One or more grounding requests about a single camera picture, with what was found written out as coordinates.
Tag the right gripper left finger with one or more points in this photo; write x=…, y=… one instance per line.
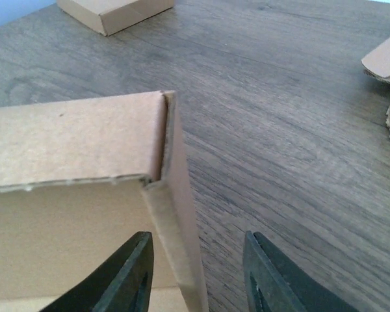
x=121, y=283

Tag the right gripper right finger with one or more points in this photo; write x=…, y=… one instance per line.
x=275, y=283

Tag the folded brown cardboard box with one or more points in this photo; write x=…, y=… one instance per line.
x=109, y=17

